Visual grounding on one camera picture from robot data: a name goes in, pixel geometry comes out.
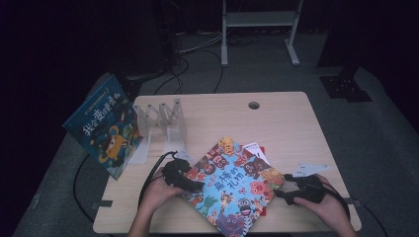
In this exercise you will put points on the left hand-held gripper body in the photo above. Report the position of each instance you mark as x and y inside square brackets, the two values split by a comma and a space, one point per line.
[176, 174]

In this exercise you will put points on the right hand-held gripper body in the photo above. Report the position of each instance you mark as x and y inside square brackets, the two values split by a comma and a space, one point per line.
[308, 191]

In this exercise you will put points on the colourful animal picture book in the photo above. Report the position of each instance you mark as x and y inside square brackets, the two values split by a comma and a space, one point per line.
[230, 187]

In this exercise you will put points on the white expandable book rack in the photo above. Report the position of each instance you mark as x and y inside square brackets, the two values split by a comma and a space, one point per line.
[168, 128]

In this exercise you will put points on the blue monster picture book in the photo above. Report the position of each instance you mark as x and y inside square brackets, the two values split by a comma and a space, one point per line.
[105, 131]

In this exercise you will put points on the person's left hand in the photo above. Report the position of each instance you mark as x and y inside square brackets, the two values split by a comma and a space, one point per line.
[159, 194]

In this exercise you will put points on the person's right hand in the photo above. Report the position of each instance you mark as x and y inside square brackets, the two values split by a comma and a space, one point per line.
[326, 210]

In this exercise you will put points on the dark tape strip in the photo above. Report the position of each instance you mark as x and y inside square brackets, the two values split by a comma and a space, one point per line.
[354, 201]

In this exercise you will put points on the black stand with base plate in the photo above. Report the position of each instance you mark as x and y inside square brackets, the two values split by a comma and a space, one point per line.
[346, 87]
[145, 65]

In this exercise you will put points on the white metal stand frame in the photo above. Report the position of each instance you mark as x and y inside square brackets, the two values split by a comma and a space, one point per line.
[260, 19]

